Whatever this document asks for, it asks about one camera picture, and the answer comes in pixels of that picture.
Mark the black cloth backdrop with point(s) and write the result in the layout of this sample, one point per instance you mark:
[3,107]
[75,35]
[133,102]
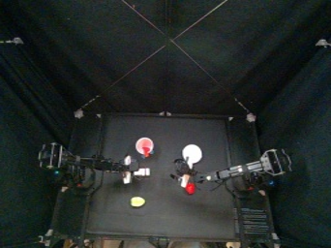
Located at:
[165,64]

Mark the silver frame centre bracket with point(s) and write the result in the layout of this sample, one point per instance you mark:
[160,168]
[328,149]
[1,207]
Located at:
[164,113]

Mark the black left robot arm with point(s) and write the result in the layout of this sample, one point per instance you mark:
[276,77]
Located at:
[85,161]

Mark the yellow-green toy starfruit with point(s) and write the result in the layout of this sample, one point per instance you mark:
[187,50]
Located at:
[137,201]

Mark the small red toy food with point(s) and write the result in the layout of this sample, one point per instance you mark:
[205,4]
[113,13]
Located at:
[145,151]

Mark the white plastic spoon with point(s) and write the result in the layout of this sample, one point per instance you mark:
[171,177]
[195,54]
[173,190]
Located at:
[191,153]

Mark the silver frame clamp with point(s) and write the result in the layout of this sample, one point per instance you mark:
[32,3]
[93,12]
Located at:
[322,43]
[15,41]

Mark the pink plate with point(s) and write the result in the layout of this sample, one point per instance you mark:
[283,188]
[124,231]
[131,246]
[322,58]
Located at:
[144,144]

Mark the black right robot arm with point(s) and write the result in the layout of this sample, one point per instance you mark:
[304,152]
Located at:
[240,170]

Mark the silver frame corner bracket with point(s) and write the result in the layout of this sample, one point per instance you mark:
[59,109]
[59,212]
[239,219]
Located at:
[251,117]
[77,113]

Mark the red toy pepper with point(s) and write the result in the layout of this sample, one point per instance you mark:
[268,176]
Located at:
[189,188]

